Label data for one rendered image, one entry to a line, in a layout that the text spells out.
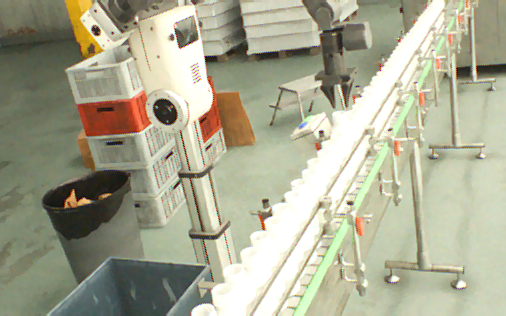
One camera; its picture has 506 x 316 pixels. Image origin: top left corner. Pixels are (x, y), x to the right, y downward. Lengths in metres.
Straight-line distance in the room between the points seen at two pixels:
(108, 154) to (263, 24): 4.61
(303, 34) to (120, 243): 5.39
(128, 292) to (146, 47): 0.77
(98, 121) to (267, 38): 4.63
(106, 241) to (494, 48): 4.17
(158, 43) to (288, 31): 6.14
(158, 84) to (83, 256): 1.32
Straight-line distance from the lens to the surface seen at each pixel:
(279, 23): 8.01
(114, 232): 3.01
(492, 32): 5.96
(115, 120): 3.76
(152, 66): 1.97
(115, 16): 1.81
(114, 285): 1.69
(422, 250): 2.87
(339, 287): 1.43
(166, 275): 1.59
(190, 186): 2.15
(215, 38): 8.56
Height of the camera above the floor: 1.70
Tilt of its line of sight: 21 degrees down
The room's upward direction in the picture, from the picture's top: 11 degrees counter-clockwise
